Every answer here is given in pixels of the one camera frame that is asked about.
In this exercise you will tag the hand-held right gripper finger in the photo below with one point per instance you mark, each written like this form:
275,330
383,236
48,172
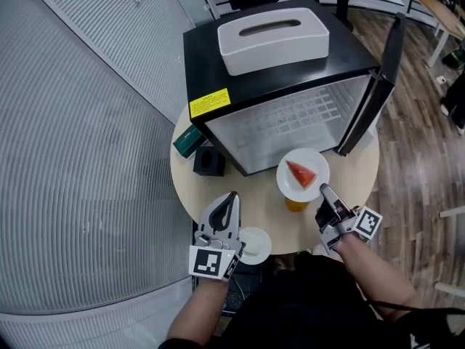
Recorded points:
328,196

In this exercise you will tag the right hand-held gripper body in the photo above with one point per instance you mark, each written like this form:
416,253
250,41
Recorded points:
367,222

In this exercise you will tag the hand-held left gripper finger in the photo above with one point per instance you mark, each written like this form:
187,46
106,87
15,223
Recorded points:
236,224
203,224

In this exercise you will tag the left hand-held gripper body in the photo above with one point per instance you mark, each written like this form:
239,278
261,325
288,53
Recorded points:
207,262

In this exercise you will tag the white round plate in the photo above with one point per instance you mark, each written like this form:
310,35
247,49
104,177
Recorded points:
265,242
316,165

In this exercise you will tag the orange fruit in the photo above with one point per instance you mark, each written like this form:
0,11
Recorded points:
296,205

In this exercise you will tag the red watermelon slice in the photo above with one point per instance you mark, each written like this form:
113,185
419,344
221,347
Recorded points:
301,175

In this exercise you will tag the black mini fridge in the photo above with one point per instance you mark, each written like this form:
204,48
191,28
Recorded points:
207,56

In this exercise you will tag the person's left forearm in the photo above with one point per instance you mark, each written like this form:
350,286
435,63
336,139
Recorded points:
198,311

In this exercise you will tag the person's right forearm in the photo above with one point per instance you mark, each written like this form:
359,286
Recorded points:
378,278

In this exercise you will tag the black floor crate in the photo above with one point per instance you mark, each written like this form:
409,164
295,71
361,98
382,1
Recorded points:
250,278

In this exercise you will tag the black cube holder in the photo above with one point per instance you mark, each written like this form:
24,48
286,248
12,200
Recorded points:
218,165

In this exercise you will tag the dark green box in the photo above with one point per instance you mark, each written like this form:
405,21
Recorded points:
187,142

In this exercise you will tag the person's black clothing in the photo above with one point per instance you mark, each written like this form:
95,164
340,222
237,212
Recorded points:
309,311

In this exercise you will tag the yellow warning sticker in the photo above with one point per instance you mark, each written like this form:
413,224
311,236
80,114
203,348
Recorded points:
210,103

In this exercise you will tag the white tissue box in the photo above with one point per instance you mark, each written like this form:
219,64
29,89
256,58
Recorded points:
276,49

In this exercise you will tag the small white device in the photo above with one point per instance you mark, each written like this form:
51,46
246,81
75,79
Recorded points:
441,79

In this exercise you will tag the wooden desk white legs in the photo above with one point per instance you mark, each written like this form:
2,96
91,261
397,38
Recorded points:
447,16

